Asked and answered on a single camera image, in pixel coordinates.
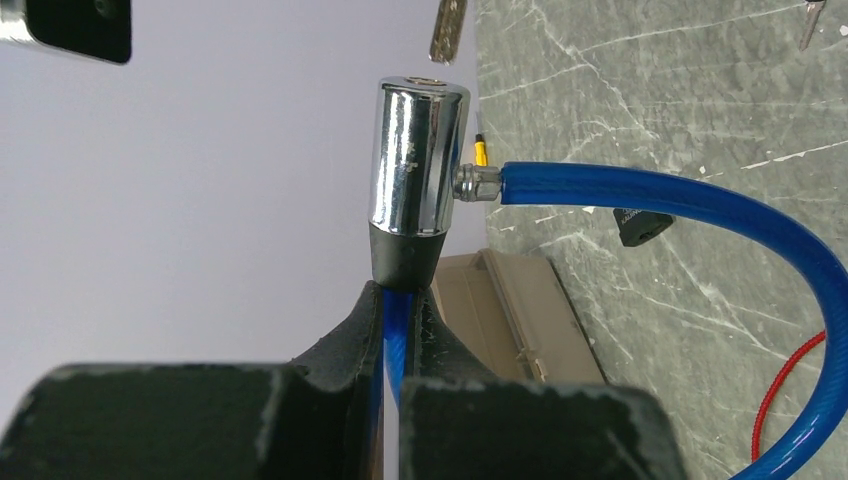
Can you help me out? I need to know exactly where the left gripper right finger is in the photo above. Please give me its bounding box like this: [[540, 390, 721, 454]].
[[397, 291, 687, 479]]

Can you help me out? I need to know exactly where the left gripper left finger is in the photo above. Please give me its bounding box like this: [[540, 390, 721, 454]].
[[1, 282, 383, 479]]

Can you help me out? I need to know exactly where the blue cable lock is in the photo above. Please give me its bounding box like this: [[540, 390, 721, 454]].
[[368, 76, 847, 479]]

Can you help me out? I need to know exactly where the red cable lock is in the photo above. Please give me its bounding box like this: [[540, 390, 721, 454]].
[[750, 329, 829, 464]]

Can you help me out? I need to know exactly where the silver key bunch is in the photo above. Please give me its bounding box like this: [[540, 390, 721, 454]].
[[428, 0, 468, 65]]

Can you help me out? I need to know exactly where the brown translucent tool box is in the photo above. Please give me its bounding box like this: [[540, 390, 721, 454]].
[[432, 248, 606, 384]]

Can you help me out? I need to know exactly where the black padlock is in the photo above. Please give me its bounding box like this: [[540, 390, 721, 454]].
[[612, 208, 674, 247]]

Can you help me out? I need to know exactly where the yellow handled screwdriver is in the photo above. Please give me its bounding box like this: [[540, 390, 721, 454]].
[[474, 111, 489, 167]]

